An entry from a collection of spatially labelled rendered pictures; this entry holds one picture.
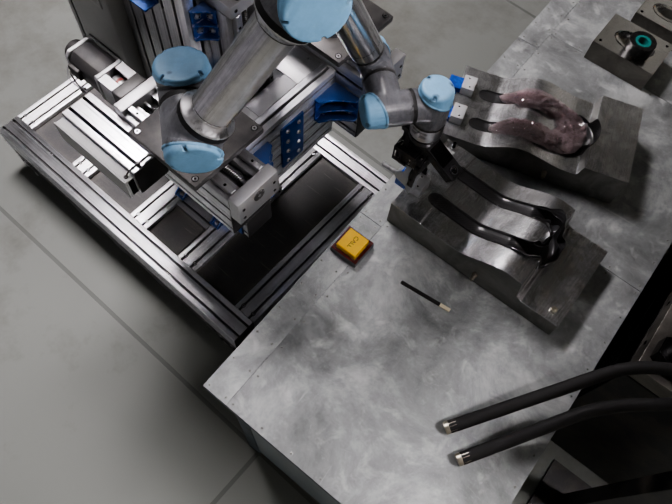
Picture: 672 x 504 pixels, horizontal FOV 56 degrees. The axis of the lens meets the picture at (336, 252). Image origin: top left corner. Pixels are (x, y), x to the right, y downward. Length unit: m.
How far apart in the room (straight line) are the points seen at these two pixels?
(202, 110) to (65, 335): 1.47
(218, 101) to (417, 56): 2.04
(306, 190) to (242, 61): 1.32
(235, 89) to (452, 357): 0.82
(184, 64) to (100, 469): 1.48
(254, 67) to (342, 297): 0.67
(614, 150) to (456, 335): 0.66
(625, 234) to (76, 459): 1.86
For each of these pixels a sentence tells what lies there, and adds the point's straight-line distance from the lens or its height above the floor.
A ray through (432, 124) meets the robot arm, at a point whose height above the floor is 1.18.
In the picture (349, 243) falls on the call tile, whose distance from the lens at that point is 1.59.
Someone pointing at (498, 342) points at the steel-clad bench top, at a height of 0.80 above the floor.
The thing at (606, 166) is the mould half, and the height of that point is 0.91.
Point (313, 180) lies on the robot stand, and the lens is 2.41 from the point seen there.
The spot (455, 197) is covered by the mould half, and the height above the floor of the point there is 0.89.
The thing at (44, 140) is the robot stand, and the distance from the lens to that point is 2.66.
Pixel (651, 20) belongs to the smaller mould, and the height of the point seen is 0.86.
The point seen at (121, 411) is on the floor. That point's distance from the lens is 2.38.
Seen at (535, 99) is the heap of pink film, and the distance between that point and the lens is 1.85.
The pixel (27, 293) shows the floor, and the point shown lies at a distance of 2.63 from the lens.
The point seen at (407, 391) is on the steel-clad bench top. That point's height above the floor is 0.80.
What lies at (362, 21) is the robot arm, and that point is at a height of 1.36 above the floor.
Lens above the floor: 2.26
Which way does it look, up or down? 64 degrees down
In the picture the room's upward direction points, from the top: 7 degrees clockwise
